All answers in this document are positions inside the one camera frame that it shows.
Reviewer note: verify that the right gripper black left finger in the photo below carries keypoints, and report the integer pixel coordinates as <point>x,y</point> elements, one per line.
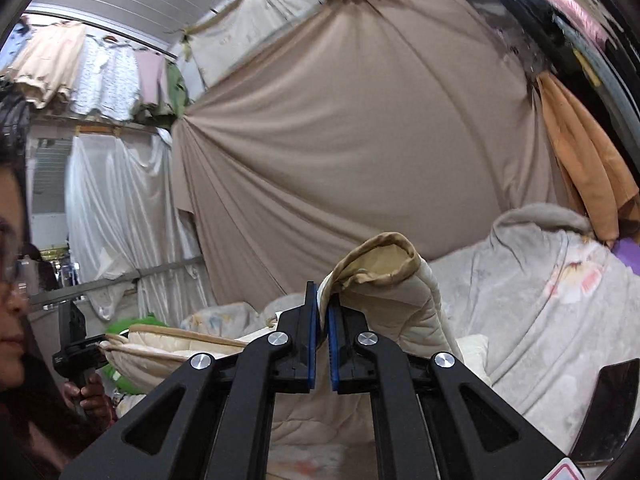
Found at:
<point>284,360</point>

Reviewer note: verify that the white satin curtain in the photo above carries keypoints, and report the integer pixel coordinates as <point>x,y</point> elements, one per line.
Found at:
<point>124,228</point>

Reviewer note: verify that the beige backdrop curtain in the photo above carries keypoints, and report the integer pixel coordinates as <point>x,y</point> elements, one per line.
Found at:
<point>372,116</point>

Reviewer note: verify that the orange hanging cloth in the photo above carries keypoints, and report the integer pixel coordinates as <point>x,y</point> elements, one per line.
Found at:
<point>599,184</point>

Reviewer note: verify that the hanging white patterned shirt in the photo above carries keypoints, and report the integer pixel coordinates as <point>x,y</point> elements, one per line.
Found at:
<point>108,82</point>

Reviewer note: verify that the hanging green garment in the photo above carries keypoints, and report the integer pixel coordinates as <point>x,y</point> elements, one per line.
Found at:
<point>173,99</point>

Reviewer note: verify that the hanging peach blouse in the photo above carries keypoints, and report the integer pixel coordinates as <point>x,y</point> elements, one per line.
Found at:
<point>46,68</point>

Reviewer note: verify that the metal clothes rail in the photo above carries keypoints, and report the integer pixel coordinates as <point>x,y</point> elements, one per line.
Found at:
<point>41,18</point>

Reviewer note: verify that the cream upper hanging sheet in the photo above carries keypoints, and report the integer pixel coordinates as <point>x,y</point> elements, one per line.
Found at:
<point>220,42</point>

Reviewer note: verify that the grey floral fleece blanket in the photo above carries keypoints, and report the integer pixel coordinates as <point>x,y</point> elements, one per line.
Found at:
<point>536,309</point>

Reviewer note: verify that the black smartphone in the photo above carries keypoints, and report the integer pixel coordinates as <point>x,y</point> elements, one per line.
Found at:
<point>608,418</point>

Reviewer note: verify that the hanging pink shirt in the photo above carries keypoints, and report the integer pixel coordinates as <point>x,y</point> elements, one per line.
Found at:
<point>153,77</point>

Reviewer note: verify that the person's left hand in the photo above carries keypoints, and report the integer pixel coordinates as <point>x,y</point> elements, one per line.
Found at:
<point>92,399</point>

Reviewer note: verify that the cluttered dark shelf rack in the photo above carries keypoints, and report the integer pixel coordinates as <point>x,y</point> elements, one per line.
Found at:
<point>595,54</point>

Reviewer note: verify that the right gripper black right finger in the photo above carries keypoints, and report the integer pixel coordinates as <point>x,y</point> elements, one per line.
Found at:
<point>362,360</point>

